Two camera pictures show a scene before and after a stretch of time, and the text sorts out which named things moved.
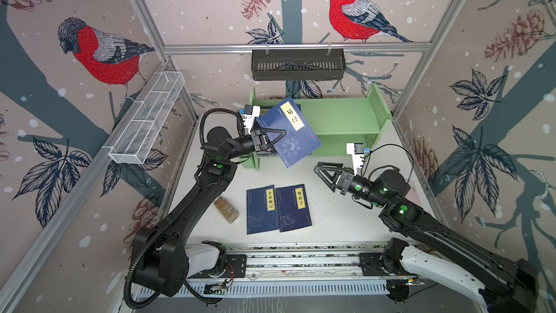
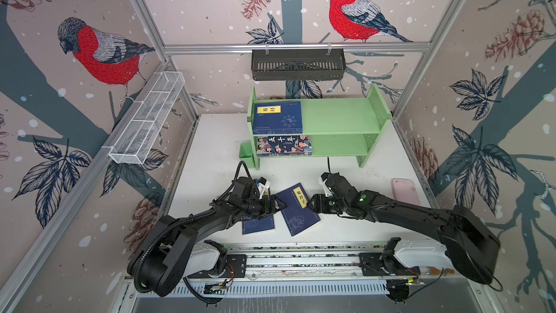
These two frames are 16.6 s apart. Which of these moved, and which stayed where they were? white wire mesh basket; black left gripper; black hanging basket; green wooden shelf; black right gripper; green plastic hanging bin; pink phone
Moved: black right gripper; black left gripper
Stayed: green wooden shelf; white wire mesh basket; green plastic hanging bin; pink phone; black hanging basket
